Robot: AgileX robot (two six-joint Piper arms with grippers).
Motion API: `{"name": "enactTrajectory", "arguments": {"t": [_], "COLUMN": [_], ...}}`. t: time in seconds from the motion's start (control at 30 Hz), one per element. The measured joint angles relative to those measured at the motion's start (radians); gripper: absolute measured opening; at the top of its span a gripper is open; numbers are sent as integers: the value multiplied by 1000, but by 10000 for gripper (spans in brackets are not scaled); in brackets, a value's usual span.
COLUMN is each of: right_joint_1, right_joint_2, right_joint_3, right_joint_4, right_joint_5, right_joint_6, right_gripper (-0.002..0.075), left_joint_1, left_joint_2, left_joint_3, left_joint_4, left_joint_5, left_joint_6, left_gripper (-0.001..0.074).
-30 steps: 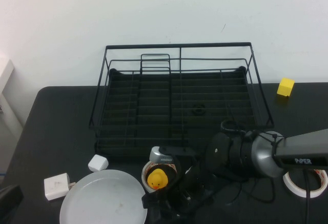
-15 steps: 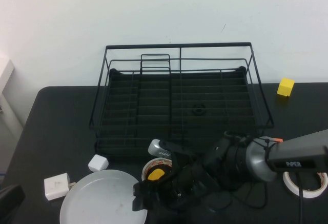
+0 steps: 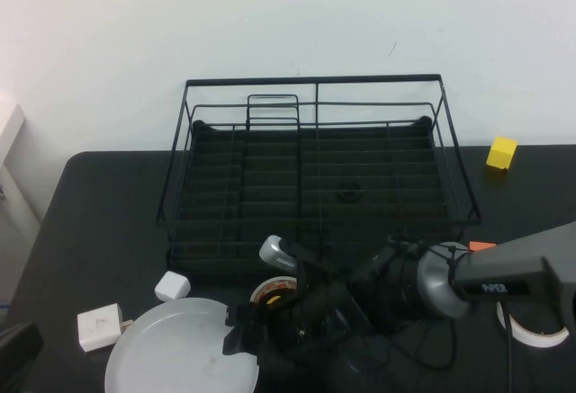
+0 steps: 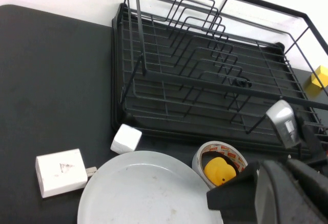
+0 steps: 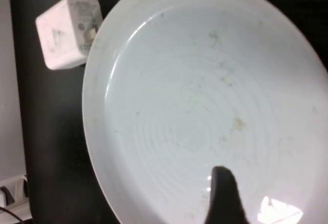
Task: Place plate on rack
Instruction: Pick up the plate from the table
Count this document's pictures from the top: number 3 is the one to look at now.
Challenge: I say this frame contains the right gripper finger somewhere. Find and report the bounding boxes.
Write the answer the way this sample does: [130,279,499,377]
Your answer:
[222,326,271,358]
[223,303,271,327]

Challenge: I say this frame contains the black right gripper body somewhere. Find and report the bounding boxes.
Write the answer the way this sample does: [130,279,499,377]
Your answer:
[263,251,398,365]

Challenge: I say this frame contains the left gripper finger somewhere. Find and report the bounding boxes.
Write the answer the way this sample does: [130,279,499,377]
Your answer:
[0,334,45,393]
[0,320,41,362]

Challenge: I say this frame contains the grey round plate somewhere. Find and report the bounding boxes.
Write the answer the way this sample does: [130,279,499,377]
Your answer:
[104,297,261,393]

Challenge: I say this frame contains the white tape roll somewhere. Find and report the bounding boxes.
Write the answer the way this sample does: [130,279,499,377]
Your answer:
[250,275,299,309]
[496,300,571,348]

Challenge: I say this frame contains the white power adapter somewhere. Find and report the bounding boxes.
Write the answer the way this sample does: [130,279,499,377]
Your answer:
[76,302,135,353]

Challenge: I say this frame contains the white cube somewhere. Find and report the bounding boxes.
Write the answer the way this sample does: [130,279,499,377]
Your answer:
[154,270,193,303]

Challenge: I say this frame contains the yellow cube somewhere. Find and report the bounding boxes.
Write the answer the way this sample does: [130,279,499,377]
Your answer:
[485,136,519,171]

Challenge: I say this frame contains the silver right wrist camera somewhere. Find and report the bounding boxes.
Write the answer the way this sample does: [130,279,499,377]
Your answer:
[258,234,316,277]

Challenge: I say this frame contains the black wire dish rack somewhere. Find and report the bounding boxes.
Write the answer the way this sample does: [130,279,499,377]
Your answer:
[155,73,482,281]

